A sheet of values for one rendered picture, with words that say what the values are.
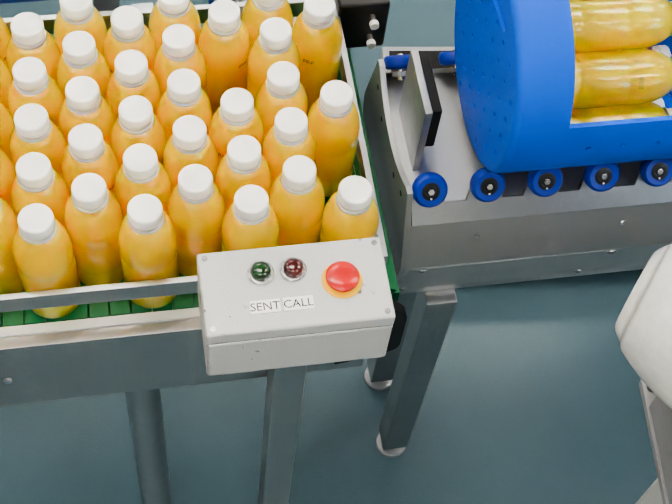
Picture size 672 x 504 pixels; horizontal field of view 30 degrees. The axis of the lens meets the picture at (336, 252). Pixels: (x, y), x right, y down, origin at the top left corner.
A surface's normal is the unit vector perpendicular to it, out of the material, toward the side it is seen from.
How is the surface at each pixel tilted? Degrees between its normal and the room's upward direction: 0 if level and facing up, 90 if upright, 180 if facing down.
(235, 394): 0
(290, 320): 0
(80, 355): 90
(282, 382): 90
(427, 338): 90
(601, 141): 88
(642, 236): 70
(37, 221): 0
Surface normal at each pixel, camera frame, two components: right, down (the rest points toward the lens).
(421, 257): 0.17, 0.64
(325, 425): 0.07, -0.50
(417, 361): 0.15, 0.86
